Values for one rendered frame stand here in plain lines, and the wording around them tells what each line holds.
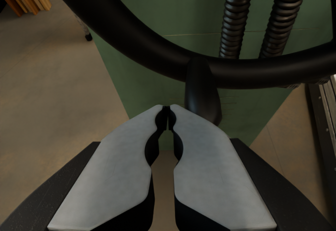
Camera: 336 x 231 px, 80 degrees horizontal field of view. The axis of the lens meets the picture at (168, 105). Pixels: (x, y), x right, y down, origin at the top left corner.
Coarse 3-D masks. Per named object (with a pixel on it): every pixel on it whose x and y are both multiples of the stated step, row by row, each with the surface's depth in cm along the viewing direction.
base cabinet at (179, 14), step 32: (128, 0) 31; (160, 0) 31; (192, 0) 31; (224, 0) 31; (256, 0) 31; (320, 0) 31; (160, 32) 36; (192, 32) 36; (256, 32) 35; (320, 32) 36; (128, 64) 42; (128, 96) 52; (160, 96) 52; (224, 96) 52; (256, 96) 52; (224, 128) 67; (256, 128) 68
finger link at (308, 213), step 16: (240, 144) 8; (256, 160) 7; (256, 176) 7; (272, 176) 7; (272, 192) 6; (288, 192) 6; (272, 208) 6; (288, 208) 6; (304, 208) 6; (288, 224) 5; (304, 224) 5; (320, 224) 5
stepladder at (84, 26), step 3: (75, 15) 115; (78, 18) 116; (78, 21) 118; (81, 21) 118; (81, 24) 120; (84, 24) 121; (84, 27) 121; (87, 27) 124; (84, 30) 123; (87, 30) 124; (87, 33) 125; (87, 36) 125; (90, 36) 127; (87, 39) 127; (90, 39) 127
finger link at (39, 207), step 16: (96, 144) 9; (80, 160) 8; (64, 176) 7; (32, 192) 7; (48, 192) 7; (64, 192) 7; (16, 208) 6; (32, 208) 6; (48, 208) 6; (0, 224) 6; (16, 224) 6; (32, 224) 6
